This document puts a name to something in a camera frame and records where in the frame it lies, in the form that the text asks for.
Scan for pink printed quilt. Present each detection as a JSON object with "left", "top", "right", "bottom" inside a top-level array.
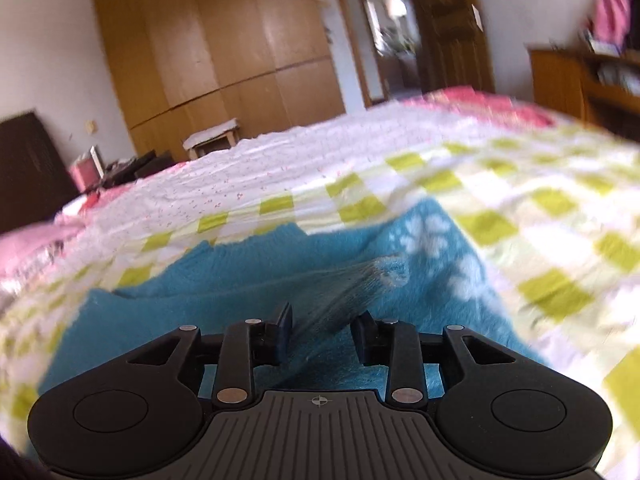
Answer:
[{"left": 0, "top": 222, "right": 86, "bottom": 311}]

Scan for dark wooden headboard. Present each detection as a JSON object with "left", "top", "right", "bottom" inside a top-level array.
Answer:
[{"left": 0, "top": 110, "right": 81, "bottom": 233}]

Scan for teal fuzzy flower-print sweater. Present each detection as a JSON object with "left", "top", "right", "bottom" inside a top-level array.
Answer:
[{"left": 37, "top": 197, "right": 553, "bottom": 406}]

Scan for wooden desk with shelves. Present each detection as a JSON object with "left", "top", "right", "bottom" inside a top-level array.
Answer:
[{"left": 527, "top": 45, "right": 640, "bottom": 141}]

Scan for pink plastic basket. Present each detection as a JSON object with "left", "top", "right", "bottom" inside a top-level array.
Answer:
[{"left": 70, "top": 152, "right": 103, "bottom": 193}]

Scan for wooden stool with white cushion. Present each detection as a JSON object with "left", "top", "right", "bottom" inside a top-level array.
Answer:
[{"left": 182, "top": 119, "right": 242, "bottom": 161}]

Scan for white pink-dotted bed sheet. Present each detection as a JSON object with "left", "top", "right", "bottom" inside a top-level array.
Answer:
[{"left": 55, "top": 105, "right": 451, "bottom": 241}]

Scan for brown wooden door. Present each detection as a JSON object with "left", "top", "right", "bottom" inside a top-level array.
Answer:
[{"left": 402, "top": 0, "right": 496, "bottom": 96}]

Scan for light wooden wardrobe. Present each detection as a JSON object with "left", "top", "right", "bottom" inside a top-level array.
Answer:
[{"left": 90, "top": 0, "right": 347, "bottom": 161}]

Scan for pink hanging clothing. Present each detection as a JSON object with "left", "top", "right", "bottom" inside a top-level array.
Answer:
[{"left": 592, "top": 0, "right": 633, "bottom": 53}]

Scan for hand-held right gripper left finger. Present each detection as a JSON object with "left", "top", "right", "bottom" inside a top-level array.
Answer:
[{"left": 127, "top": 301, "right": 295, "bottom": 407}]

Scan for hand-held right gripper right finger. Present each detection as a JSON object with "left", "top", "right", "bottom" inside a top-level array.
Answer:
[{"left": 350, "top": 310, "right": 517, "bottom": 407}]

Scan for red pink floral blanket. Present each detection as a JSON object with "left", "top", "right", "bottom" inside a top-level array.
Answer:
[{"left": 400, "top": 85, "right": 558, "bottom": 128}]

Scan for dark nightstand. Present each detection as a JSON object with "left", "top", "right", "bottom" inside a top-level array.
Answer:
[{"left": 102, "top": 150, "right": 173, "bottom": 188}]

